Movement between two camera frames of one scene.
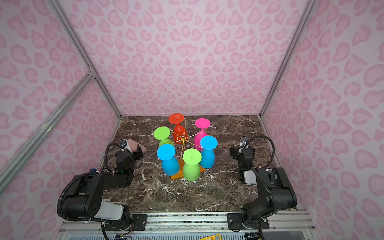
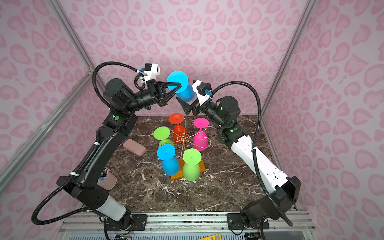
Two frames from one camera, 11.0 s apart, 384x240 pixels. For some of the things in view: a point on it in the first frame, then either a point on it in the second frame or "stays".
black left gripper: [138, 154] → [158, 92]
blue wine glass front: [170, 162] stays
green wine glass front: [192, 157] stays
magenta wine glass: [202, 123] stays
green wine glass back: [162, 133] stays
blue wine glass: [208, 143] → [186, 92]
